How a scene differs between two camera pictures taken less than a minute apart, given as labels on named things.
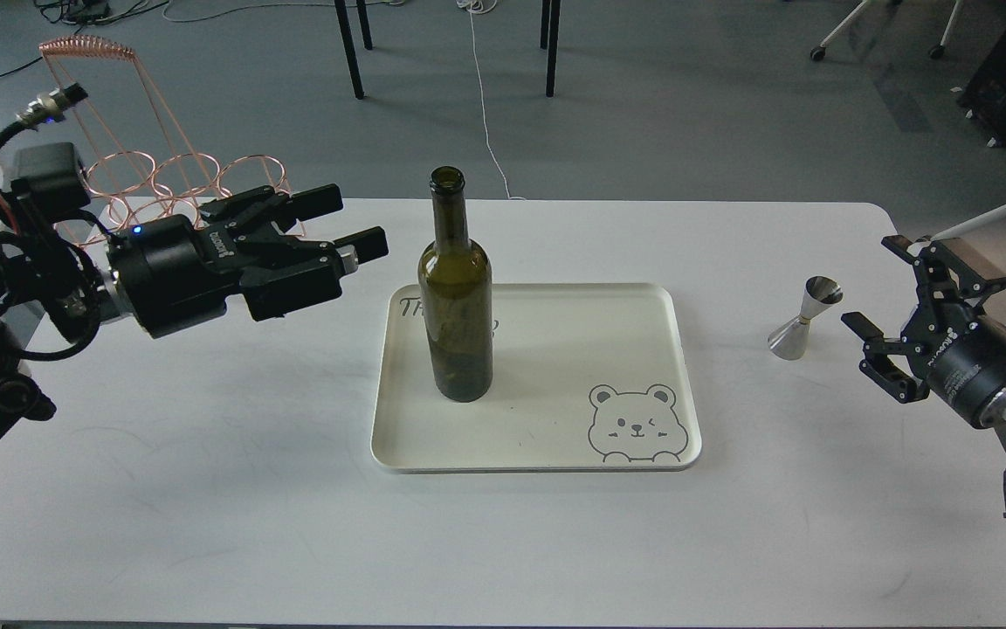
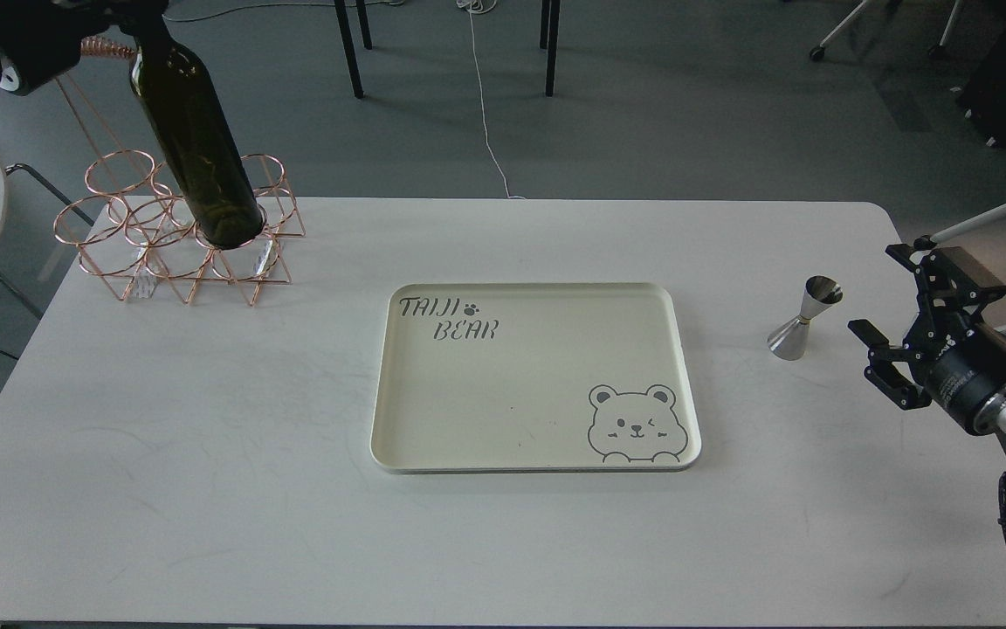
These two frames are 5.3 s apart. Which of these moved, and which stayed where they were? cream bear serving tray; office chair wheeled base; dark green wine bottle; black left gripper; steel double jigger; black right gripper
Moved: black left gripper; dark green wine bottle
Stayed: steel double jigger; black right gripper; cream bear serving tray; office chair wheeled base
